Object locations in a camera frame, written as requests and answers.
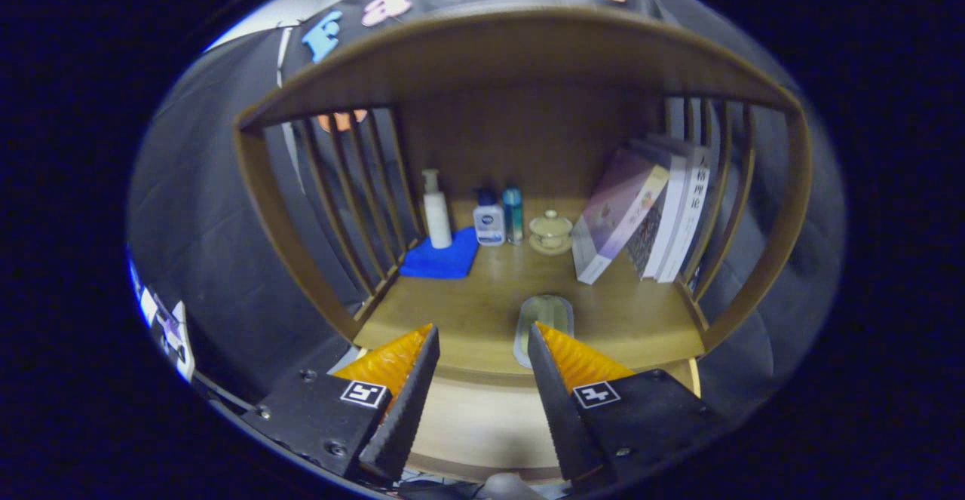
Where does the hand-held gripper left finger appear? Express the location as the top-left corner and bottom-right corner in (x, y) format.
(241, 323), (442, 483)

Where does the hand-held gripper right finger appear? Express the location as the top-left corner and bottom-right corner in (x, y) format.
(526, 321), (728, 489)

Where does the translucent oval case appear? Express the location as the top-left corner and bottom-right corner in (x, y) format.
(513, 294), (575, 369)

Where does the wooden countertop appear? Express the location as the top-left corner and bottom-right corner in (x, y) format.
(353, 198), (706, 388)

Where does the wooden cabinet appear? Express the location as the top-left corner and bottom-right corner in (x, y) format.
(232, 6), (813, 486)

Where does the blue folded cloth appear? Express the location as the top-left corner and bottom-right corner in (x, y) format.
(398, 226), (480, 281)

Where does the beige lidded ceramic cup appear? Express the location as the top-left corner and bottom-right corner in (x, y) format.
(528, 210), (574, 255)

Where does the white pump bottle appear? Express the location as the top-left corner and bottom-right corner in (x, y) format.
(421, 169), (453, 250)

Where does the white bottle blue cap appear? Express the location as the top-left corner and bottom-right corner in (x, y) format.
(473, 189), (507, 247)

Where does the teal slim bottle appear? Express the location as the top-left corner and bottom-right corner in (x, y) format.
(503, 186), (525, 245)

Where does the white book dark patterned cover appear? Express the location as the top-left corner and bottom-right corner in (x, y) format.
(626, 138), (688, 281)

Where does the purple and white book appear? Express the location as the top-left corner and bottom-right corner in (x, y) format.
(571, 146), (670, 286)

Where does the black backdrop cloth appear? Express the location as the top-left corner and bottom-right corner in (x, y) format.
(128, 0), (845, 418)

